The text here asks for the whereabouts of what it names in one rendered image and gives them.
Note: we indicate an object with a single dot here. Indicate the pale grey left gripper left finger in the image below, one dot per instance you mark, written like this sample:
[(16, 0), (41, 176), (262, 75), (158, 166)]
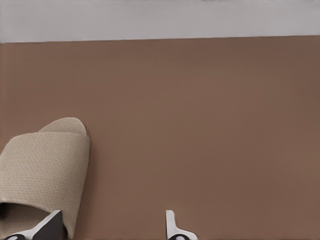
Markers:
[(47, 226)]

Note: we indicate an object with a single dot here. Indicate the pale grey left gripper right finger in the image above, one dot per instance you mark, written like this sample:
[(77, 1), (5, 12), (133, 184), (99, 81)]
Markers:
[(172, 226)]

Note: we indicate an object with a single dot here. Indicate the beige woven slipper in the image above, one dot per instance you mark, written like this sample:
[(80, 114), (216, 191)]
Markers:
[(45, 165)]

